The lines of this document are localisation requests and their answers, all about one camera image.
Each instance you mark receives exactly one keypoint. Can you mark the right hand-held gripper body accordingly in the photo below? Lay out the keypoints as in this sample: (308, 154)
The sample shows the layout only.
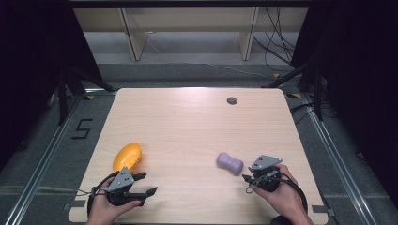
(266, 162)

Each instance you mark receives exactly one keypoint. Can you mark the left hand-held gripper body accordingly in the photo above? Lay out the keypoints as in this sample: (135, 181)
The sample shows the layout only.
(121, 181)

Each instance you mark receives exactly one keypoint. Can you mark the yellow plastic bowl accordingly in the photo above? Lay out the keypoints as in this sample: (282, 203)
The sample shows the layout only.
(126, 157)

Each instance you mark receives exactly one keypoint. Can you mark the purple soap bar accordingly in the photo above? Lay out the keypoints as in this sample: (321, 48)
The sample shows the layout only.
(230, 163)

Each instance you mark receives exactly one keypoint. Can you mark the person's left hand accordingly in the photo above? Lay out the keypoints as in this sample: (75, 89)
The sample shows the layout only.
(101, 211)

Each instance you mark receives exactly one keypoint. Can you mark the person's right hand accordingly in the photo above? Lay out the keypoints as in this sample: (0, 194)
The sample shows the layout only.
(286, 200)

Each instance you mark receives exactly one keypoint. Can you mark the grey tape strip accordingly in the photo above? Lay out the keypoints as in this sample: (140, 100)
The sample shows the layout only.
(322, 209)
(76, 203)

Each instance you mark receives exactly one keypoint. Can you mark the dark round object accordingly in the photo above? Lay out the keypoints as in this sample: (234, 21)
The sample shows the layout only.
(281, 220)

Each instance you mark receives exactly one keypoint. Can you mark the black tripod stand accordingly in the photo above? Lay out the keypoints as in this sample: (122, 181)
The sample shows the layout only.
(62, 93)
(317, 90)

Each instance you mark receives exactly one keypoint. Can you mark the dark curtain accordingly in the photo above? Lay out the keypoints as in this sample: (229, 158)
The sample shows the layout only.
(359, 78)
(31, 62)

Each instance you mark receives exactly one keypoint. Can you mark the metal floor rail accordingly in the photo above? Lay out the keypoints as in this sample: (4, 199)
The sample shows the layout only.
(43, 162)
(338, 156)

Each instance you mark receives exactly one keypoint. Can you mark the beige wooden desk frame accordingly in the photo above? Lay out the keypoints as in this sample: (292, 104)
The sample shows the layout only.
(187, 18)

